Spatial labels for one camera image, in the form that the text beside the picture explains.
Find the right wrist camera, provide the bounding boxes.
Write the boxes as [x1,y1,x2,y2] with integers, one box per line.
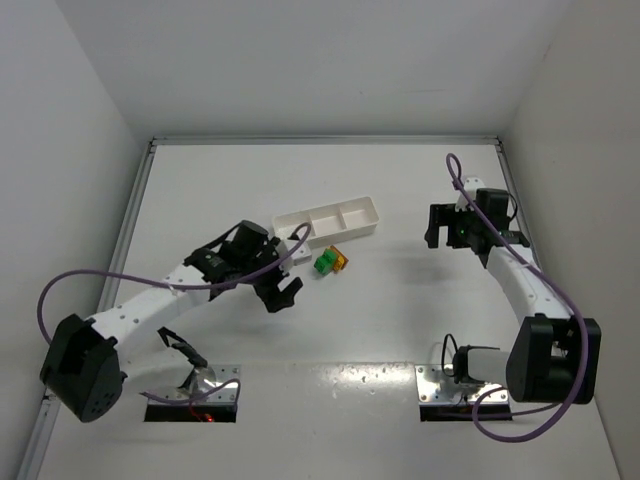
[456,175,485,211]

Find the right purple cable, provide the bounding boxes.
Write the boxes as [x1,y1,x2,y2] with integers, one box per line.
[445,152,589,442]

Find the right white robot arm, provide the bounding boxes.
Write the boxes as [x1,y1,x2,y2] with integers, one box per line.
[425,188,601,405]

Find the metal base plate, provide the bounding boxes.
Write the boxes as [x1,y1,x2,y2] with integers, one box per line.
[415,364,509,407]
[144,364,242,407]

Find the brown lego plate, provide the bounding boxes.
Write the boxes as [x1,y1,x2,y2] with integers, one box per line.
[328,245,347,262]

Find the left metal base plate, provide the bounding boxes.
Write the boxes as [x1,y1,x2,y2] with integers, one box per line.
[144,364,242,407]

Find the yellow curved lego brick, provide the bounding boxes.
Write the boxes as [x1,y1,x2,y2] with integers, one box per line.
[333,253,348,272]

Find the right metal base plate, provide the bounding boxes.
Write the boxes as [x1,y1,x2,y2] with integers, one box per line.
[415,364,509,407]

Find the green lego brick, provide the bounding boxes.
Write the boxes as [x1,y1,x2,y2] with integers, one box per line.
[313,255,333,276]
[318,249,338,272]

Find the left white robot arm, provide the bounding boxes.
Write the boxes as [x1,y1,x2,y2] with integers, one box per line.
[39,220,311,423]

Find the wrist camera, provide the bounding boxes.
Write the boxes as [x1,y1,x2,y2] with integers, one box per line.
[456,175,485,211]
[285,239,312,266]

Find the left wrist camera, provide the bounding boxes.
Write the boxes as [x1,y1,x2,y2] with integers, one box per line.
[285,239,312,266]

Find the white three-compartment tray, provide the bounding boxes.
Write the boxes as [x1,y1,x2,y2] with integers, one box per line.
[272,196,380,249]

